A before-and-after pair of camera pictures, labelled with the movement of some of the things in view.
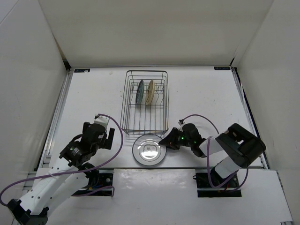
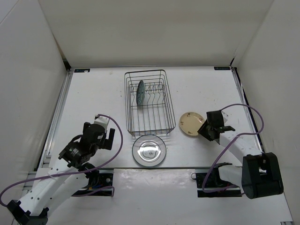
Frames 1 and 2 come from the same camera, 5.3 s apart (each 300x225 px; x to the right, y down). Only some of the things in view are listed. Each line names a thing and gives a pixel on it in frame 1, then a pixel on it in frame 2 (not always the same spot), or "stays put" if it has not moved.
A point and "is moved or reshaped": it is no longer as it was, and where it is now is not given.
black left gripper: [108, 141] stays put
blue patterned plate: [140, 93] stays put
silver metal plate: [147, 151] stays put
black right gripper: [170, 139] -> [202, 132]
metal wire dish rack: [145, 108] is moved or reshaped
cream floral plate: [150, 93] is moved or reshaped
